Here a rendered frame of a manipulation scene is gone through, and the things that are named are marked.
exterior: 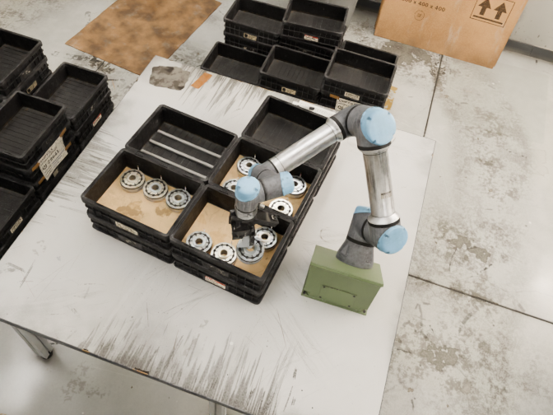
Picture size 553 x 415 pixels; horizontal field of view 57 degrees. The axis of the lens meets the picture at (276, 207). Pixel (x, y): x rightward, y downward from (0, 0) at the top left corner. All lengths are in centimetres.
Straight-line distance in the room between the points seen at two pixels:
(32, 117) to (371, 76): 201
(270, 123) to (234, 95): 39
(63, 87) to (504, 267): 287
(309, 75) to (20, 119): 174
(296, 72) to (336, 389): 213
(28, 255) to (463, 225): 249
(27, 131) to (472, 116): 301
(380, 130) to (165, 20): 302
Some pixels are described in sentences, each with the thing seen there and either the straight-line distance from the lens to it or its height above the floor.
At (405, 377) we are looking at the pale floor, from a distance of 287.
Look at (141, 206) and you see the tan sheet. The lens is 219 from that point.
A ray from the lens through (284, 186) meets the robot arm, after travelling 163.
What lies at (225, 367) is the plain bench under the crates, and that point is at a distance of 200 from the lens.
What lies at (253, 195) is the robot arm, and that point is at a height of 133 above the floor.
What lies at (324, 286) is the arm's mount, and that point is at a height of 83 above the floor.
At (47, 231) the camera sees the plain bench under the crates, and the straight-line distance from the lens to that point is 236.
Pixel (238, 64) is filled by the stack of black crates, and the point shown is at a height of 27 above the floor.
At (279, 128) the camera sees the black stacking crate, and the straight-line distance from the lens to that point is 246.
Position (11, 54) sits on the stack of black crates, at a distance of 354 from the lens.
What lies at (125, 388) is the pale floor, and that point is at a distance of 275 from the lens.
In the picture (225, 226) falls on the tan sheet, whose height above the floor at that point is 83.
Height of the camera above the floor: 261
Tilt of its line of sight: 55 degrees down
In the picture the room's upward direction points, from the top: 9 degrees clockwise
